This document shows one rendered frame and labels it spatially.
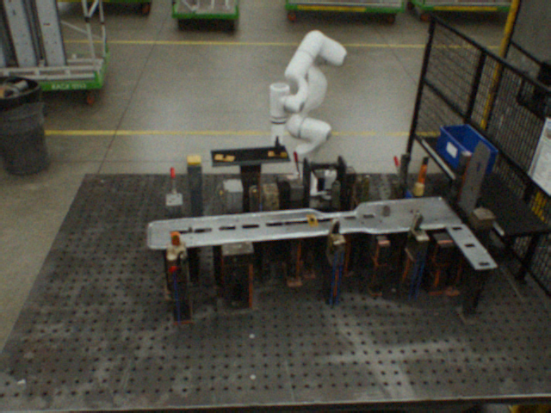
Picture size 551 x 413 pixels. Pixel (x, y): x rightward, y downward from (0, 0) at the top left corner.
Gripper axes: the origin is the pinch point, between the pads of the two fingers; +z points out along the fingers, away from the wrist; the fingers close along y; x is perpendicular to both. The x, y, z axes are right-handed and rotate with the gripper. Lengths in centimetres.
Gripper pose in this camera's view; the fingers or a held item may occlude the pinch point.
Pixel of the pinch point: (277, 149)
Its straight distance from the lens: 249.2
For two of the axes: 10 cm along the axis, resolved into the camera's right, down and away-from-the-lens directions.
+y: -0.8, 5.5, -8.3
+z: -0.3, 8.3, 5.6
